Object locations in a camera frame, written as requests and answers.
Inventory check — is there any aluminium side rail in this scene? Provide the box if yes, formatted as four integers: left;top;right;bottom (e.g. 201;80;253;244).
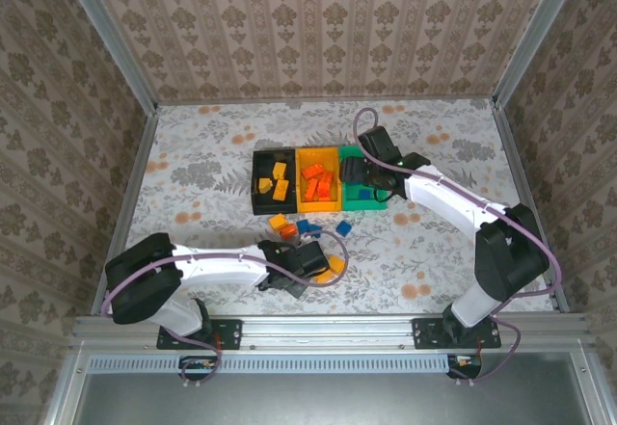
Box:
91;104;160;318
489;99;573;313

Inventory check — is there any aluminium frame post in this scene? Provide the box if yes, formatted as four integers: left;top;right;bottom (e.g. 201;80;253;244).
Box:
492;0;590;108
54;0;160;116

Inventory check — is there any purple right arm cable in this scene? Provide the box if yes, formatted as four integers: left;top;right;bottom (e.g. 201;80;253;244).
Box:
353;107;564;388

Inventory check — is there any black plastic bin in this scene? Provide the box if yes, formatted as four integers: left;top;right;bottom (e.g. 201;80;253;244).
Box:
251;147;299;216

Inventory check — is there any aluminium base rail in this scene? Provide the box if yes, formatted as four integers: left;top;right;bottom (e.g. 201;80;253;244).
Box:
71;313;592;353

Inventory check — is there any white slotted cable duct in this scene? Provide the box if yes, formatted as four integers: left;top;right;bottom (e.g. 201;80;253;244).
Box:
89;353;457;374

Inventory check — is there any yellow-orange plastic bin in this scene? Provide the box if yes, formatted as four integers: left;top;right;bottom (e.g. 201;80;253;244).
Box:
294;146;344;214

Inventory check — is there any green plastic bin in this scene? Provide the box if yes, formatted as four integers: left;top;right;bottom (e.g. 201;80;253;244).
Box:
338;144;389;212

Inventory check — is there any grey metal sheet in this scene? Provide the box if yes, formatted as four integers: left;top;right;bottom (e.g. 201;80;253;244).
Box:
45;342;604;425

